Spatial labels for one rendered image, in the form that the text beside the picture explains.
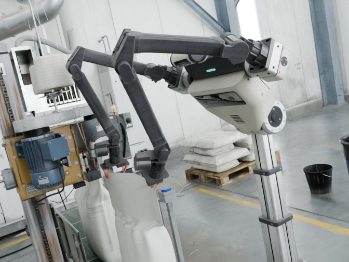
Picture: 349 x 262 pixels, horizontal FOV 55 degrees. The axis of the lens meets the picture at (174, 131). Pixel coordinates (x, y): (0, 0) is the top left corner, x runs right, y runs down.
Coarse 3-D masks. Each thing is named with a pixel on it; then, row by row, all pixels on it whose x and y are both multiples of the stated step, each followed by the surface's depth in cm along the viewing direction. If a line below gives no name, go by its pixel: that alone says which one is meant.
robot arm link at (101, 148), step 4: (112, 136) 163; (116, 136) 164; (104, 140) 169; (108, 140) 169; (112, 140) 164; (116, 140) 164; (96, 144) 166; (100, 144) 165; (104, 144) 165; (108, 144) 165; (112, 144) 165; (116, 144) 166; (96, 148) 164; (100, 148) 165; (104, 148) 166; (96, 152) 164; (100, 152) 165; (104, 152) 166; (96, 156) 166; (100, 156) 167
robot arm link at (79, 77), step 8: (72, 64) 146; (72, 72) 145; (80, 72) 146; (80, 80) 150; (80, 88) 152; (88, 88) 153; (88, 96) 154; (96, 96) 156; (88, 104) 157; (96, 104) 157; (96, 112) 158; (104, 112) 160; (104, 120) 161; (104, 128) 162; (112, 128) 163
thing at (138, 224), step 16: (112, 176) 176; (128, 176) 169; (112, 192) 178; (128, 192) 157; (144, 192) 151; (128, 208) 160; (144, 208) 154; (128, 224) 163; (144, 224) 155; (160, 224) 148; (128, 240) 162; (144, 240) 151; (160, 240) 153; (128, 256) 166; (144, 256) 153; (160, 256) 152
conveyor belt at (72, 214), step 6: (66, 210) 350; (72, 210) 346; (66, 216) 330; (72, 216) 327; (78, 216) 323; (72, 222) 309; (78, 222) 306; (78, 228) 292; (84, 234) 276; (84, 240) 264; (84, 246) 253; (90, 252) 241; (90, 258) 231; (96, 258) 230
